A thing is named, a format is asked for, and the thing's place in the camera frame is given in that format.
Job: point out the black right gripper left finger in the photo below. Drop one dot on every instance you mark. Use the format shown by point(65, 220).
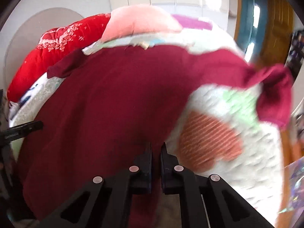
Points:
point(105, 202)

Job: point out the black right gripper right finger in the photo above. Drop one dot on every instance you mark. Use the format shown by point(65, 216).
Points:
point(206, 201)

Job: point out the dark red garment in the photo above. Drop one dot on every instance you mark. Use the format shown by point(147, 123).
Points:
point(115, 101)

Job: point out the quilted heart pattern bedspread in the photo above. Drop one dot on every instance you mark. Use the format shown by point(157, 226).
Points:
point(218, 131)

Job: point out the grey rounded headboard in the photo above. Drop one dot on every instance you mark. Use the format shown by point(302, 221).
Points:
point(29, 33)

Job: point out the red embroidered pillow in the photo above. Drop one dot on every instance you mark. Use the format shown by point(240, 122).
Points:
point(53, 45)

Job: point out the salmon pink pillow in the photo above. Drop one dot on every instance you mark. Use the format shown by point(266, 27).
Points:
point(138, 19)

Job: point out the purple pillow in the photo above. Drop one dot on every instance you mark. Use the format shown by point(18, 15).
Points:
point(191, 23)

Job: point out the brown wooden door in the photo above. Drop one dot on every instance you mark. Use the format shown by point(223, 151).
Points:
point(279, 29)

